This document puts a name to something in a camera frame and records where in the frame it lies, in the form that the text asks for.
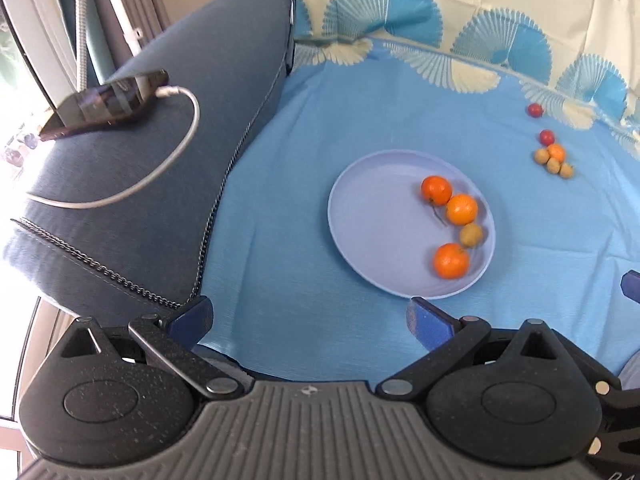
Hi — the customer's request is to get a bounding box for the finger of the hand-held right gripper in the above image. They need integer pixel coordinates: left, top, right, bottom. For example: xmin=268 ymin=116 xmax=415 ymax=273
xmin=620 ymin=270 xmax=640 ymax=306
xmin=552 ymin=332 xmax=640 ymax=457

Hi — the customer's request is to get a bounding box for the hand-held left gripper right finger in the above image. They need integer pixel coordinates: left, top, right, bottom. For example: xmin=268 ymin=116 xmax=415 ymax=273
xmin=376 ymin=296 xmax=571 ymax=401

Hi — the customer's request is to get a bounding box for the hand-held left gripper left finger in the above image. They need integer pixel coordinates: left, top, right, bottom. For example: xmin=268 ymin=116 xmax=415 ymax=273
xmin=60 ymin=296 xmax=240 ymax=400

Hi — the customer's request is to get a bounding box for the light blue plate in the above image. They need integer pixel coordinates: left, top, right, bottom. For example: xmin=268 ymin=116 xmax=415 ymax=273
xmin=327 ymin=149 xmax=497 ymax=300

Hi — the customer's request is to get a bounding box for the small orange tangerine with stem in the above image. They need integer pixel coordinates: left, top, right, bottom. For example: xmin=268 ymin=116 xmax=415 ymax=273
xmin=420 ymin=175 xmax=454 ymax=228

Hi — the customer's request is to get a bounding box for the black smartphone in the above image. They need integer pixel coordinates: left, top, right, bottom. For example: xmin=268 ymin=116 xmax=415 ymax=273
xmin=39 ymin=70 xmax=170 ymax=142

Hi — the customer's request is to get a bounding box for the blue fan-print cloth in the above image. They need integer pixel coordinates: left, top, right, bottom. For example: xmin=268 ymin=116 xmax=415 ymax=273
xmin=195 ymin=0 xmax=640 ymax=381

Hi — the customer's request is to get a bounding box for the pair of dark shoes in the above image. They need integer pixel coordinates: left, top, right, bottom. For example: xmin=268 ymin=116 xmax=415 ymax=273
xmin=0 ymin=130 xmax=42 ymax=167

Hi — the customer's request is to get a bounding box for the blue fabric armrest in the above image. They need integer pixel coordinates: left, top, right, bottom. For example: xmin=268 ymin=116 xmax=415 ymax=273
xmin=2 ymin=0 xmax=297 ymax=376

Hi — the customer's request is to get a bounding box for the teal curtain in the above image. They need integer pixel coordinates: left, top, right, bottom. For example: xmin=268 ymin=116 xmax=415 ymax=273
xmin=50 ymin=0 xmax=122 ymax=86

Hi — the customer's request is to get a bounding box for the white charging cable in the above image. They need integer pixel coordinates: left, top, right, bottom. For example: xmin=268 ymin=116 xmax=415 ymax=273
xmin=25 ymin=86 xmax=201 ymax=209

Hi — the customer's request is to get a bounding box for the white window frame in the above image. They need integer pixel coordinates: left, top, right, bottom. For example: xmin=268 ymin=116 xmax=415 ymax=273
xmin=0 ymin=0 xmax=81 ymax=111

